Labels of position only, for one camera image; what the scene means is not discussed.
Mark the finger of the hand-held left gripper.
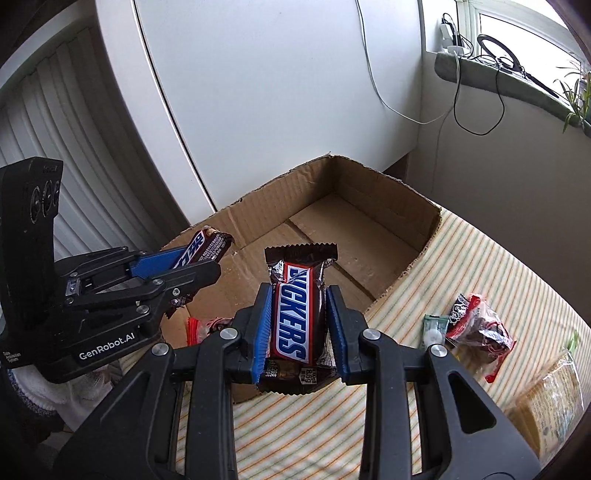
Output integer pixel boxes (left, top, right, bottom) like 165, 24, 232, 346
55, 246, 191, 290
68, 260, 223, 320

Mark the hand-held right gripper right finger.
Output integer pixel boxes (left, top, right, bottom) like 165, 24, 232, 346
327, 285, 541, 480

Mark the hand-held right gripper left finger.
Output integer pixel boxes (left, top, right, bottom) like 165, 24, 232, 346
48, 282, 278, 480

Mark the brown chocolate bar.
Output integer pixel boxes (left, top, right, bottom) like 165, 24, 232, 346
257, 242, 340, 395
165, 226, 234, 320

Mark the cardboard box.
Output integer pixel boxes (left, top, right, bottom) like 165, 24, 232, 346
159, 154, 443, 404

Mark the small green white packet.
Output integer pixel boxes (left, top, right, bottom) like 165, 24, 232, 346
422, 314, 451, 352

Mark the red clear snack packet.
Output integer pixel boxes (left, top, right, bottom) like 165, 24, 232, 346
186, 316, 232, 346
445, 293, 517, 383

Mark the clear bread package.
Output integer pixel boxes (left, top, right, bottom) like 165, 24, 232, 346
505, 351, 585, 457

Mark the white slatted panel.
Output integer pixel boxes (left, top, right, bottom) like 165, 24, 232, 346
0, 25, 195, 264

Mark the grey window sill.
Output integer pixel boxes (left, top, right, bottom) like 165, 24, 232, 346
434, 51, 587, 130

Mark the white power strip with chargers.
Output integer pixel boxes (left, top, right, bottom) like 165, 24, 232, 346
438, 13, 467, 54

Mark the potted green plant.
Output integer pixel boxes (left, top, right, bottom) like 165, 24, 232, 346
554, 60, 591, 134

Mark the white framed window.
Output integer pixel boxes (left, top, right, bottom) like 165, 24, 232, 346
418, 0, 591, 88

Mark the black cable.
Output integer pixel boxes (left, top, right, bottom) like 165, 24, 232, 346
452, 60, 507, 136

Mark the white cable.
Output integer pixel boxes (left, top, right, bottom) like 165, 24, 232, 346
355, 0, 460, 125

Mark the black ring light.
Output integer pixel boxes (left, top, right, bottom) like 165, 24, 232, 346
477, 34, 561, 97

